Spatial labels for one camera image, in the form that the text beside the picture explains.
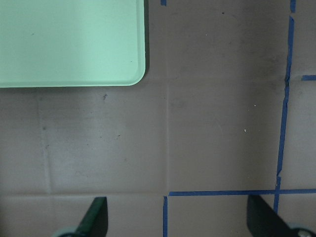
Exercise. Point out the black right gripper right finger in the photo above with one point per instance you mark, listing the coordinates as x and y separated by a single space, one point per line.
262 221

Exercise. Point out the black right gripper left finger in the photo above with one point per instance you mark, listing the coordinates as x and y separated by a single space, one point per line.
95 221

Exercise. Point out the light green plastic tray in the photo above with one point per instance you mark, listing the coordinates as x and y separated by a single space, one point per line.
62 43

